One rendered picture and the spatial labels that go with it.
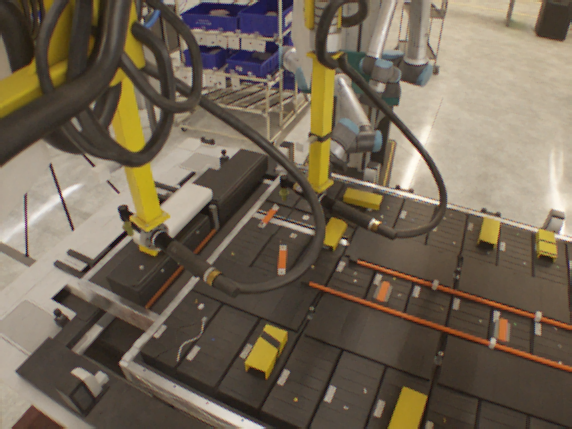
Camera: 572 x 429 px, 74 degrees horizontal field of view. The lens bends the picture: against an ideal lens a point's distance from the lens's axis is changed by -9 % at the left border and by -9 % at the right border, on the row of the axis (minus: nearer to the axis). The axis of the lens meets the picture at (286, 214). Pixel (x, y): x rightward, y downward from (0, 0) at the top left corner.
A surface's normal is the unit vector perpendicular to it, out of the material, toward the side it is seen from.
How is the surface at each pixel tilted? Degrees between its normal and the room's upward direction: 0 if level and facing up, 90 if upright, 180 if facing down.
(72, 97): 58
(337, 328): 0
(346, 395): 0
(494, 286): 0
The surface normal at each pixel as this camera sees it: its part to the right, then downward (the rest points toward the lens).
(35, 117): 0.82, -0.26
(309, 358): 0.00, -0.77
